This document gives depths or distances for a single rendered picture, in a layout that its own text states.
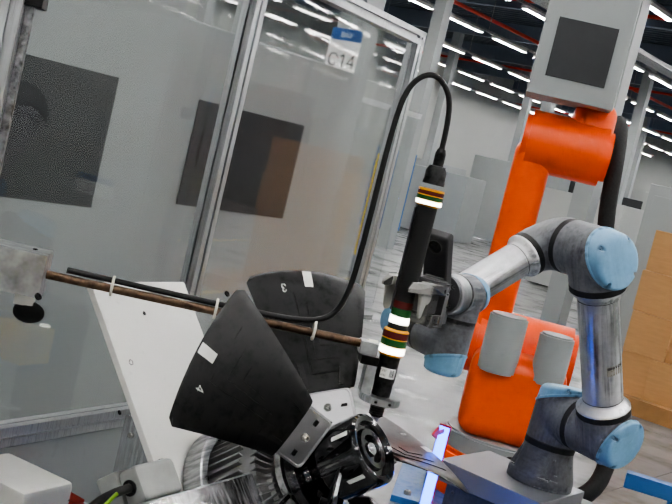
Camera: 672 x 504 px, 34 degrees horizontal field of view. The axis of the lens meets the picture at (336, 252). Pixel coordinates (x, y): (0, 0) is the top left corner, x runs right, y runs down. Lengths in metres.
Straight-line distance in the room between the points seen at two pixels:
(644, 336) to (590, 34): 4.65
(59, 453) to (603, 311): 1.15
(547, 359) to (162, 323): 3.92
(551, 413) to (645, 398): 7.47
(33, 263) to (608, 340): 1.17
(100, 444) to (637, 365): 7.89
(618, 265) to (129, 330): 0.97
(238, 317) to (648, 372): 8.49
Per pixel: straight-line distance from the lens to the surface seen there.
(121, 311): 1.88
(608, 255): 2.24
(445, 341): 2.06
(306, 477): 1.78
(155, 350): 1.90
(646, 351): 9.97
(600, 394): 2.40
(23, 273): 1.80
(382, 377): 1.84
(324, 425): 1.76
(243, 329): 1.63
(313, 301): 1.92
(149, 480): 1.64
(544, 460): 2.54
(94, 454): 2.48
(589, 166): 5.84
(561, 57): 5.75
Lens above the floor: 1.68
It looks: 6 degrees down
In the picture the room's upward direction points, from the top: 14 degrees clockwise
